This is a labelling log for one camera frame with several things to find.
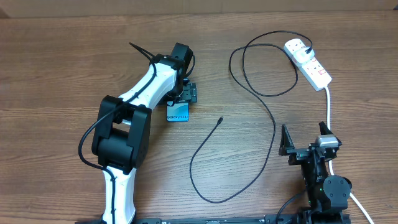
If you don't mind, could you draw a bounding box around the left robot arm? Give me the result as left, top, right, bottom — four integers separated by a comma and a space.
91, 43, 197, 223

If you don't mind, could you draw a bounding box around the blue Samsung smartphone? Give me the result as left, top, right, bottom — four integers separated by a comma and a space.
166, 101, 189, 122

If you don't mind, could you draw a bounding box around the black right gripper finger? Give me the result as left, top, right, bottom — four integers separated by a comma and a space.
319, 121, 333, 135
279, 124, 295, 156

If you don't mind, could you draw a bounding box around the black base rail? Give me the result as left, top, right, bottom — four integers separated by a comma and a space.
74, 214, 352, 224

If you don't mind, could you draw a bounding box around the white USB charger plug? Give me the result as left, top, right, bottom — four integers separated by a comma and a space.
293, 47, 315, 66

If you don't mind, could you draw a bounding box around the white power strip cord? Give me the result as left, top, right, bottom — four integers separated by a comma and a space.
324, 86, 376, 224

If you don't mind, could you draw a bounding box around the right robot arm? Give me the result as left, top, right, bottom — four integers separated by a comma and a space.
275, 122, 352, 223

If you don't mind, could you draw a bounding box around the white power strip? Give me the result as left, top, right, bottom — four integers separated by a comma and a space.
284, 39, 332, 91

